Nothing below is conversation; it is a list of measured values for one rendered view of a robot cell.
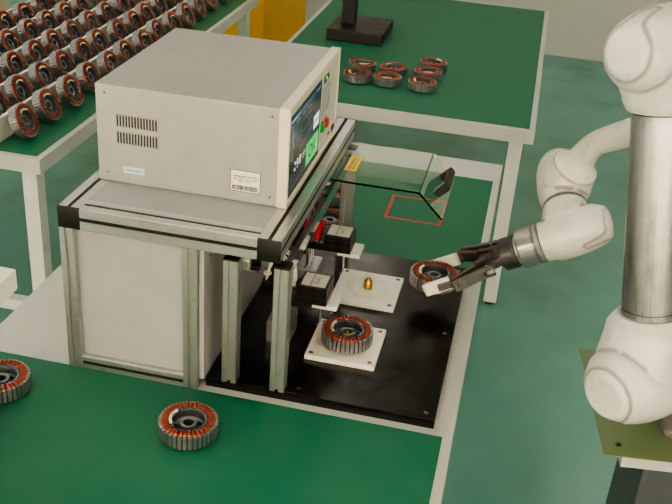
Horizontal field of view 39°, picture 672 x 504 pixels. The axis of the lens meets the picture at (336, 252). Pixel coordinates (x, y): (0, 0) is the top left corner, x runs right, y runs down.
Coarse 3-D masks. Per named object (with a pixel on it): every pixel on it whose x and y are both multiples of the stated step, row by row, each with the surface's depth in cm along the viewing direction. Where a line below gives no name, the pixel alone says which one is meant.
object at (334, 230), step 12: (336, 228) 224; (348, 228) 225; (312, 240) 223; (324, 240) 222; (336, 240) 221; (348, 240) 221; (312, 252) 230; (336, 252) 222; (348, 252) 222; (360, 252) 223
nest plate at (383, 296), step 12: (348, 276) 233; (360, 276) 233; (372, 276) 234; (384, 276) 234; (336, 288) 227; (348, 288) 228; (360, 288) 228; (372, 288) 229; (384, 288) 229; (396, 288) 229; (348, 300) 223; (360, 300) 223; (372, 300) 224; (384, 300) 224; (396, 300) 225
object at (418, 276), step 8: (416, 264) 225; (424, 264) 226; (432, 264) 226; (440, 264) 226; (448, 264) 226; (416, 272) 221; (424, 272) 226; (432, 272) 224; (440, 272) 226; (448, 272) 223; (456, 272) 223; (416, 280) 220; (424, 280) 219; (432, 280) 218; (416, 288) 221
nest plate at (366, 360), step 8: (320, 328) 212; (376, 328) 213; (320, 336) 209; (376, 336) 210; (384, 336) 211; (312, 344) 206; (320, 344) 206; (376, 344) 208; (312, 352) 203; (320, 352) 203; (328, 352) 204; (336, 352) 204; (368, 352) 205; (376, 352) 205; (320, 360) 202; (328, 360) 202; (336, 360) 201; (344, 360) 201; (352, 360) 202; (360, 360) 202; (368, 360) 202; (376, 360) 203; (360, 368) 201; (368, 368) 201
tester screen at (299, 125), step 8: (320, 88) 201; (312, 96) 194; (320, 96) 202; (312, 104) 196; (304, 112) 190; (312, 112) 197; (296, 120) 184; (304, 120) 191; (296, 128) 185; (304, 128) 192; (296, 136) 186; (304, 136) 193; (296, 144) 187; (304, 144) 194; (296, 152) 188; (304, 152) 196; (304, 160) 197; (304, 168) 198; (288, 184) 186; (288, 192) 187
